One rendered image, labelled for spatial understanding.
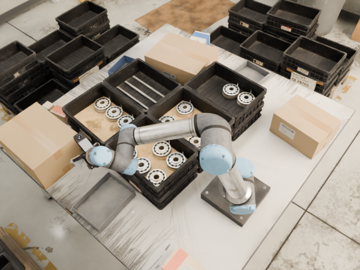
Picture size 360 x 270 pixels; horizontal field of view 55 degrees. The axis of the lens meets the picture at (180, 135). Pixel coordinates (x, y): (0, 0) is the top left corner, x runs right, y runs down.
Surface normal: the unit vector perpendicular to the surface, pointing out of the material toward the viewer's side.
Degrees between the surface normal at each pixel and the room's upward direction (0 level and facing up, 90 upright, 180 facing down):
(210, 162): 87
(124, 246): 0
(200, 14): 0
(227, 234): 0
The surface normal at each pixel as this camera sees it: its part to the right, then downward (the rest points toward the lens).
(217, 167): -0.11, 0.73
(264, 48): -0.04, -0.62
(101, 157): 0.43, -0.05
